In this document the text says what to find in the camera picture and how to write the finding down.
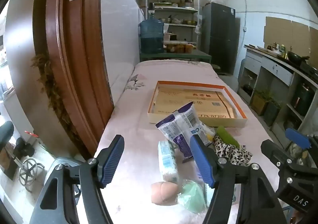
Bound peach egg-shaped sponge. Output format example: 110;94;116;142
151;181;180;206

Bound wall cable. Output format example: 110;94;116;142
242;0;249;31

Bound brown wooden door frame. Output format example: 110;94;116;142
32;0;115;160

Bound dark green pot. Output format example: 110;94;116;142
292;82;315;116

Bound blue water jug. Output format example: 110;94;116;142
139;11;165;53

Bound row of brown jars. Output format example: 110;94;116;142
166;42;194;53

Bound round metal wire frame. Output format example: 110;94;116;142
18;157;45;192

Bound potted plant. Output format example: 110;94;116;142
251;89;271;116
263;100;282;126

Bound cardboard box with orange rim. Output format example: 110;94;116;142
147;80;248;127

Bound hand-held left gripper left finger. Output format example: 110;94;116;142
29;135;125;224

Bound dried plant garland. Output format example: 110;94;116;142
30;53;82;145

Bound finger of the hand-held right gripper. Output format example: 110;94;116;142
261;140;299;180
285;128;318;165

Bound black wok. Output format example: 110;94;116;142
287;51;311;64

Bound green low table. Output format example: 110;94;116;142
140;50;212;64

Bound white kitchen counter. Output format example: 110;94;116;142
237;45;318;140

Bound purple and white plastic packet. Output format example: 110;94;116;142
156;101;201;163

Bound mint green sponge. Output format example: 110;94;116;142
177;179;208;214

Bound row of condiment bottles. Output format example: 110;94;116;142
267;42;294;56

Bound yellow and white plastic packet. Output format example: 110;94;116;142
191;120;215;147

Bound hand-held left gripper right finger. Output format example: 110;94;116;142
189;135;290;224

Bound green bar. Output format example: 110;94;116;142
216;125;241;147

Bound leopard print scrunchie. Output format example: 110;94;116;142
212;133;252;167

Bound cardboard sheet on wall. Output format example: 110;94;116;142
263;17;318;58

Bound dark refrigerator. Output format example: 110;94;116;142
201;3;241;75

